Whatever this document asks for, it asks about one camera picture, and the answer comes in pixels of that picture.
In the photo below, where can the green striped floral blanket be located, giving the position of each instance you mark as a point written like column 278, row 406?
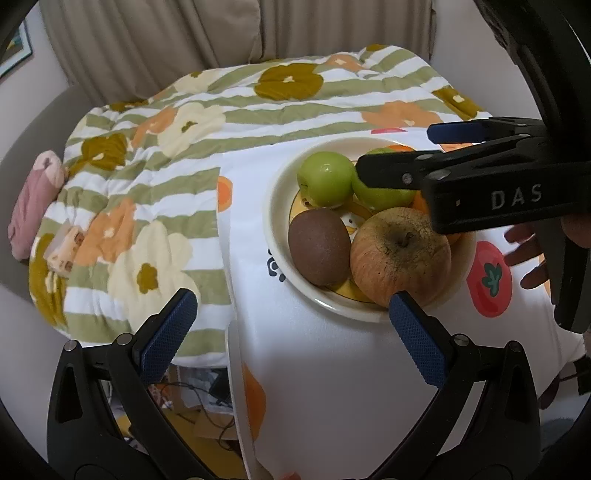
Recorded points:
column 161, row 184

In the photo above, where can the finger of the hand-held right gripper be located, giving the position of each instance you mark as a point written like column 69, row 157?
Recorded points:
column 457, row 131
column 392, row 168

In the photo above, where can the green apple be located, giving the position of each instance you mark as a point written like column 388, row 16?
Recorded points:
column 325, row 177
column 383, row 196

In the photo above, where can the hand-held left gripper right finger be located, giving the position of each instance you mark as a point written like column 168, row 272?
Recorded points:
column 418, row 341

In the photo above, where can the small tissue packet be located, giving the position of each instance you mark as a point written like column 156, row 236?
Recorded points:
column 64, row 251

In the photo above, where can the brown kiwi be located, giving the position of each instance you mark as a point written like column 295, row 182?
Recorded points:
column 318, row 247

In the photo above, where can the pink plush toy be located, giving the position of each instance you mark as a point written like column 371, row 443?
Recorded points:
column 32, row 203

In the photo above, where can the person's right hand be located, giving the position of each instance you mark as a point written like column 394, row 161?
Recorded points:
column 526, row 242

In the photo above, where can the large orange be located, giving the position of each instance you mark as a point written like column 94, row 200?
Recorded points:
column 420, row 205

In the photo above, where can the cream plate with duck print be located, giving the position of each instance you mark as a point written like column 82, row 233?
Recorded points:
column 277, row 207

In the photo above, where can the framed wall poster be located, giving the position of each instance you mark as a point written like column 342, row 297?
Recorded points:
column 14, row 50

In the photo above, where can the white fruit print tablecloth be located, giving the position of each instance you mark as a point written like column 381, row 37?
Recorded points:
column 323, row 369

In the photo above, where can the beige curtain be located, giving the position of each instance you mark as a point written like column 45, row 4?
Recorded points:
column 138, row 37

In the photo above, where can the red yellow apple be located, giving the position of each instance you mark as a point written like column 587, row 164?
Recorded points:
column 399, row 258

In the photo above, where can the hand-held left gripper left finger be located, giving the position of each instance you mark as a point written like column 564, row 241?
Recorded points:
column 168, row 332

